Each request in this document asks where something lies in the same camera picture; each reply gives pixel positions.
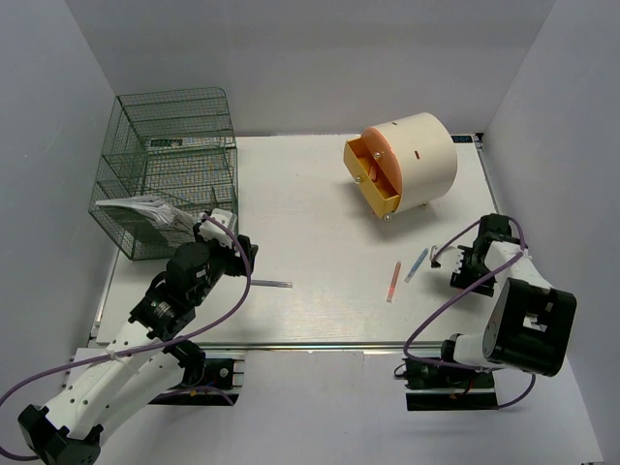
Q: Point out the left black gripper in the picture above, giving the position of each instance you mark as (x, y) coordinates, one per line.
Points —
(236, 266)

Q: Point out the grey setup guide booklet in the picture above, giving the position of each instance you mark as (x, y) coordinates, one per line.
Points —
(150, 218)

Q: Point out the orange pink pen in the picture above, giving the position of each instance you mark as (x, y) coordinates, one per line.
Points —
(393, 282)

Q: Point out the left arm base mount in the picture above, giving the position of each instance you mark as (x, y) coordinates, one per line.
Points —
(203, 378)

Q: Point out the green wire mesh rack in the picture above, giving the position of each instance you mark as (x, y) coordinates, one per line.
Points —
(178, 146)

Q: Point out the orange highlighter cap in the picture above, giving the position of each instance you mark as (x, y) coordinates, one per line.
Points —
(375, 173)

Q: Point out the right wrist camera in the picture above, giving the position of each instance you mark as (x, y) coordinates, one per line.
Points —
(448, 262)

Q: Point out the dark purple pen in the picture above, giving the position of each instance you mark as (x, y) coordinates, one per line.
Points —
(271, 284)

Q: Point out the round white drawer organizer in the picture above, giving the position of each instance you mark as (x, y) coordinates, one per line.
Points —
(417, 157)

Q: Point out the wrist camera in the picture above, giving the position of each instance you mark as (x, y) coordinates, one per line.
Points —
(219, 224)
(448, 262)

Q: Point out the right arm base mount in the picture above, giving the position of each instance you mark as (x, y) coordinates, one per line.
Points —
(431, 388)

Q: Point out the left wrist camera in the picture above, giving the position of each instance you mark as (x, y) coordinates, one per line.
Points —
(219, 224)

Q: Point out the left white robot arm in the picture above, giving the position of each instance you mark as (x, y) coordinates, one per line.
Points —
(147, 356)

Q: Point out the blue pen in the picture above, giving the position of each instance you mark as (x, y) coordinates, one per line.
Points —
(417, 264)

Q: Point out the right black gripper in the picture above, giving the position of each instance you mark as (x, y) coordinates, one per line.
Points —
(464, 280)

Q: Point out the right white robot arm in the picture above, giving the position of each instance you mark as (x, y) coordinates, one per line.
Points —
(530, 325)

